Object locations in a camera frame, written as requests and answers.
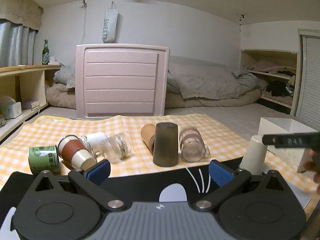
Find clear mug with brown bands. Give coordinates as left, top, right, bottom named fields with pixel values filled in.
left=179, top=126, right=211, bottom=163

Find white hanging tote bag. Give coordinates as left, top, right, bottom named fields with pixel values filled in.
left=102, top=1, right=118, bottom=43

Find dark olive upside-down tumbler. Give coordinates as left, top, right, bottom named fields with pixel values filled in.
left=152, top=122, right=178, bottom=167

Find green glass bottle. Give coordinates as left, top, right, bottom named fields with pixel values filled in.
left=42, top=40, right=50, bottom=64

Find wooden left shelf unit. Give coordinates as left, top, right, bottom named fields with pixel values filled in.
left=1, top=64, right=61, bottom=141

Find white shoe box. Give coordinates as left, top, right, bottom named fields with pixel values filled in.
left=258, top=118, right=319, bottom=173

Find beige cartoon valance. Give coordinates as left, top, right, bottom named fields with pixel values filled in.
left=0, top=0, right=43, bottom=30

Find brown paper cup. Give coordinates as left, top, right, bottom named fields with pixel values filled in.
left=140, top=124, right=156, bottom=153

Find cream cup with red sleeve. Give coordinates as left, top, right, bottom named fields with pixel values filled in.
left=57, top=135, right=97, bottom=170

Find beige bedding pile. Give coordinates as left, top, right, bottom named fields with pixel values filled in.
left=46, top=63, right=267, bottom=109

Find yellow checkered cloth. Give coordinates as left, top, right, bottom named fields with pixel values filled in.
left=0, top=113, right=320, bottom=221

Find wooden shelf unit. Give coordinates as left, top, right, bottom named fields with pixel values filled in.
left=241, top=49, right=300, bottom=115
left=1, top=64, right=61, bottom=141

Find person's right hand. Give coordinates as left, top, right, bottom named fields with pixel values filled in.
left=304, top=149, right=320, bottom=194

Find wooden right shelf unit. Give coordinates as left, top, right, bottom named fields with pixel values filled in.
left=241, top=49, right=300, bottom=115

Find pink folding table top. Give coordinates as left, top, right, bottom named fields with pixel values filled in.
left=75, top=43, right=170, bottom=119

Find clear glass jar cup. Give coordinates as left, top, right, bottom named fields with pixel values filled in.
left=100, top=133, right=132, bottom=164

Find grey curtain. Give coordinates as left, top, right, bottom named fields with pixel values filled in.
left=0, top=19, right=37, bottom=67

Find green tin cup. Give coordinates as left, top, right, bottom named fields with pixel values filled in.
left=28, top=145, right=60, bottom=176

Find tissue box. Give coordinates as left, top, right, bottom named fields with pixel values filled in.
left=0, top=96, right=22, bottom=120

